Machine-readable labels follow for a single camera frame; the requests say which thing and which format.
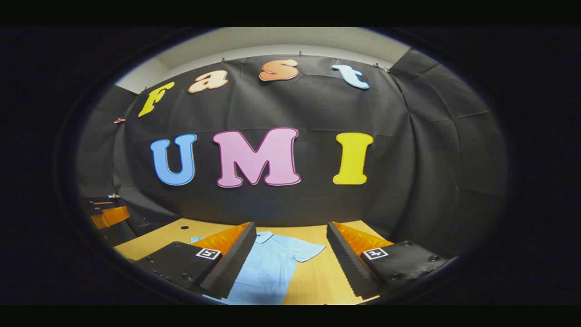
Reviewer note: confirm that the black backdrop cloth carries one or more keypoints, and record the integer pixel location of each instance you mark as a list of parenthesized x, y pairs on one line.
[(317, 104)]

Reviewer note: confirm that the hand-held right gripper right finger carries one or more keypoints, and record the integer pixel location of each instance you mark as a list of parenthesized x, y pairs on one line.
[(347, 259)]

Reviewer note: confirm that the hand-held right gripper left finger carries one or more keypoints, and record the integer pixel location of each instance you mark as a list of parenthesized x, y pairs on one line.
[(233, 263)]

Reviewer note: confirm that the light blue T-shirt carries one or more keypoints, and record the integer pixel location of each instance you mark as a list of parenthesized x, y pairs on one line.
[(272, 268)]

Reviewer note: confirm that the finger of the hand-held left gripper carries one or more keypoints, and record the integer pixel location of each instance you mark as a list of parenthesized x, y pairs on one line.
[(111, 217)]

